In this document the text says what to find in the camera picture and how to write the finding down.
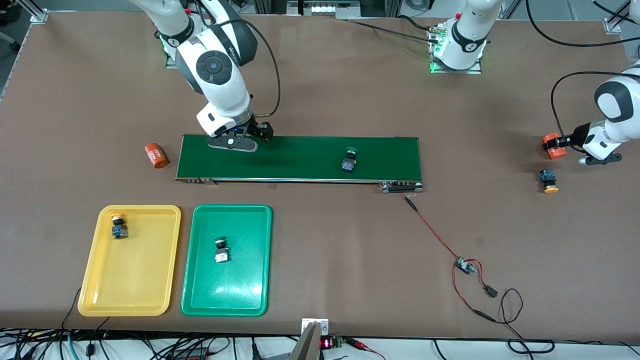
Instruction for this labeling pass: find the yellow push button switch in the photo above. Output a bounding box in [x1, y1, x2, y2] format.
[110, 213, 130, 240]
[538, 169, 560, 195]

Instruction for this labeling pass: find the green conveyor belt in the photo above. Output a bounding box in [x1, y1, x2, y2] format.
[175, 134, 425, 194]

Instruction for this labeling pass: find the green plastic tray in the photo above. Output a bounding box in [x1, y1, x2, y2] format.
[180, 204, 273, 317]

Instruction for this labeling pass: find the red black power lead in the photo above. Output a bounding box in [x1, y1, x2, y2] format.
[451, 259, 525, 326]

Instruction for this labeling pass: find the yellow plastic tray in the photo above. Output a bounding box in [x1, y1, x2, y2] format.
[77, 204, 182, 317]

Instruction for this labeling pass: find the grey metal pole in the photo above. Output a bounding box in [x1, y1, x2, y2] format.
[287, 322, 322, 360]

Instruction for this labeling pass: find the red clip lead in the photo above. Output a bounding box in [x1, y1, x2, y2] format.
[345, 337, 387, 360]

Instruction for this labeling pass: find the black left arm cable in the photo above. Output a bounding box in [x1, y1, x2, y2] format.
[525, 0, 640, 153]

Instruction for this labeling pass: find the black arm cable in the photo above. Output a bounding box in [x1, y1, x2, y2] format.
[525, 0, 640, 153]
[197, 0, 281, 119]

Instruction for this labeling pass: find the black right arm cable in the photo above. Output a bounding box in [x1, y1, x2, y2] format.
[197, 0, 281, 119]

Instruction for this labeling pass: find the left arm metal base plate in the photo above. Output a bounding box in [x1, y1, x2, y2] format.
[429, 25, 484, 75]

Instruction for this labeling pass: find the aluminium frame rack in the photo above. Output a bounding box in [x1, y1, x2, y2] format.
[252, 0, 401, 21]

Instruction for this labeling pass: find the black base supply cable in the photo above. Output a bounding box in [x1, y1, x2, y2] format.
[345, 15, 441, 43]

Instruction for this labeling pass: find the red black motor wire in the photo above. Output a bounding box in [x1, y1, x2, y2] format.
[399, 191, 466, 263]

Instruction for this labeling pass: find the small metal table bracket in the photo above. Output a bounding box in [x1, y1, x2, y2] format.
[301, 318, 330, 337]

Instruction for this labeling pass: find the black looped cable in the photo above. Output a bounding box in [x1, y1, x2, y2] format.
[507, 325, 556, 355]

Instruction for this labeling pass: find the thin black cable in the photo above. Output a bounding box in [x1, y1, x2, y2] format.
[61, 287, 83, 332]

